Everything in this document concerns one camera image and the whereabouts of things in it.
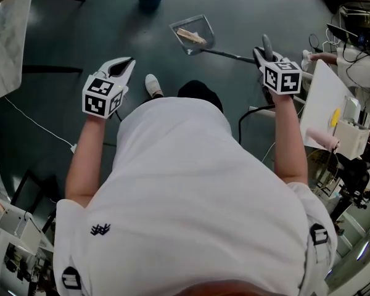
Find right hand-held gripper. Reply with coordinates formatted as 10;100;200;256
252;46;303;96

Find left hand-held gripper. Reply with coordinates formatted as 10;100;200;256
81;57;136;118

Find grey long-handled dustpan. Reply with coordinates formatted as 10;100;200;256
168;14;275;65

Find person's left forearm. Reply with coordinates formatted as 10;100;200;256
64;112;121;210

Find person's right forearm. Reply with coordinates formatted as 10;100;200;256
272;92;310;185

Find person's white shoe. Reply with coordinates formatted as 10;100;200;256
144;73;165;99

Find white desk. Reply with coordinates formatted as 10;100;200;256
298;59;363;151

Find wooden scrap piece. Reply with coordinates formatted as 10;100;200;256
176;27;208;46

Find person's black trousers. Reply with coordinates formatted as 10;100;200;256
176;79;224;114

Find black laptop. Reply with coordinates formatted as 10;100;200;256
326;23;359;40

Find yellow flat object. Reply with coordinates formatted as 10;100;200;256
330;107;342;128

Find pink bottle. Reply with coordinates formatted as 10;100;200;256
306;126;340;153

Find white box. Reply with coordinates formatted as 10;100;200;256
334;95;370;160

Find white marble-look table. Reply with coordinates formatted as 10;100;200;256
0;0;35;104

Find badminton racket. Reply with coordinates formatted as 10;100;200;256
306;148;342;194

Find person's white t-shirt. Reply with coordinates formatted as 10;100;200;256
52;96;339;296

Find black office chair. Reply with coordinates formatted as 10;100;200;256
329;158;370;222

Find white shelf unit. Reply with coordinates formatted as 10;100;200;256
0;195;55;260

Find black floor cable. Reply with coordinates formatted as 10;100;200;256
237;104;277;145

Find white cable with adapter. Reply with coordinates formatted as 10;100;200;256
4;96;79;154

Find black strap buckle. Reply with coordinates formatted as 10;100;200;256
309;223;329;246
61;266;81;290

